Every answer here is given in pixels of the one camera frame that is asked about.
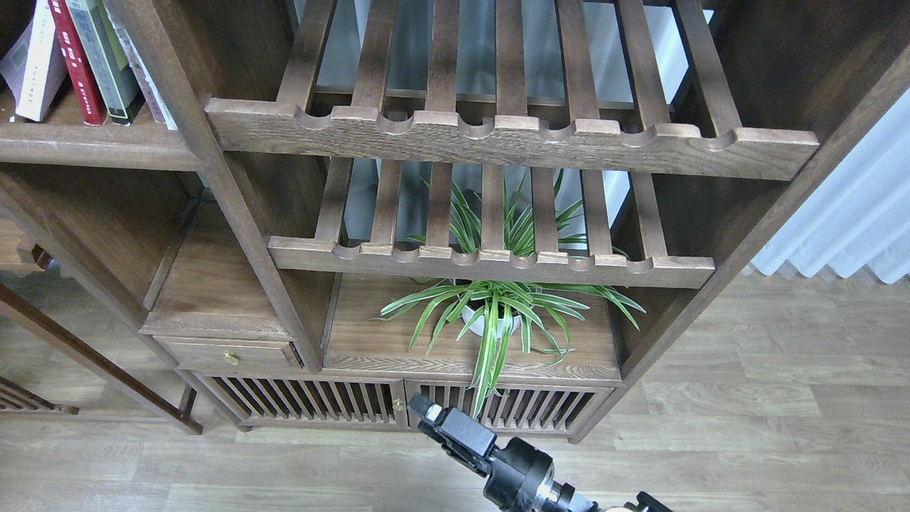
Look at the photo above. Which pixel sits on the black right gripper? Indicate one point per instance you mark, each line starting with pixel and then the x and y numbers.
pixel 518 477

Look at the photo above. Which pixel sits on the green grey black-edged book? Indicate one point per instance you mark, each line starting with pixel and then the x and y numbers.
pixel 116 80

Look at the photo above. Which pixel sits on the red paperback book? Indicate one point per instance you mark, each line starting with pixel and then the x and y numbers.
pixel 81 76

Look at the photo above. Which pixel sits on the white lavender paperback book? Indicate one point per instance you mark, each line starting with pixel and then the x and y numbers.
pixel 35 67

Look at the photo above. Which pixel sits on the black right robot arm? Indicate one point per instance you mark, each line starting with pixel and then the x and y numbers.
pixel 567 497

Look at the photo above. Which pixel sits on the green spider plant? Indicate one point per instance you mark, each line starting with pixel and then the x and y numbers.
pixel 495 310

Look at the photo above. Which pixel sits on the dark wooden bookshelf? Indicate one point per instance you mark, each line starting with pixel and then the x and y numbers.
pixel 310 177

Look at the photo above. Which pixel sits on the white upright book spine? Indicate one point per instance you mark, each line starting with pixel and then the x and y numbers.
pixel 150 91

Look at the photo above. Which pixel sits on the white pleated curtain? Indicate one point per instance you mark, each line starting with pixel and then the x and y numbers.
pixel 858 218

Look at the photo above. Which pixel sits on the wooden furniture frame left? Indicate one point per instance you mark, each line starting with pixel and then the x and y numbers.
pixel 21 253

